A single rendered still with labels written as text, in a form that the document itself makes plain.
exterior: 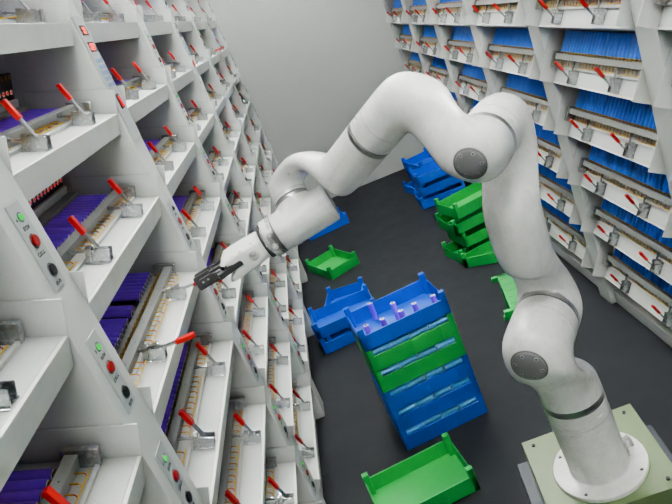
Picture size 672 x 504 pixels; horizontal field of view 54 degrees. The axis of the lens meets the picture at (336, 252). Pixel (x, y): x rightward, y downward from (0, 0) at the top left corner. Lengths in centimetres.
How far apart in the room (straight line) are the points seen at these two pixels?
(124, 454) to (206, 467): 29
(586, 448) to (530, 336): 31
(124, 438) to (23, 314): 21
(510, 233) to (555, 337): 20
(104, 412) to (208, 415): 46
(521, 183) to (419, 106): 22
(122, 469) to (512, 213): 71
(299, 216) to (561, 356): 56
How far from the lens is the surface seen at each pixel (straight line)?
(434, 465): 219
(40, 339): 90
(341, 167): 121
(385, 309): 224
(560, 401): 133
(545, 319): 122
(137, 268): 161
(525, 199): 114
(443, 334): 212
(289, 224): 133
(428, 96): 109
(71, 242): 119
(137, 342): 122
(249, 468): 153
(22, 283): 89
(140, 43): 221
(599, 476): 146
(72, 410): 96
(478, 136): 102
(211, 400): 142
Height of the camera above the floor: 140
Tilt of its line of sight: 20 degrees down
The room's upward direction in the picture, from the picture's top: 23 degrees counter-clockwise
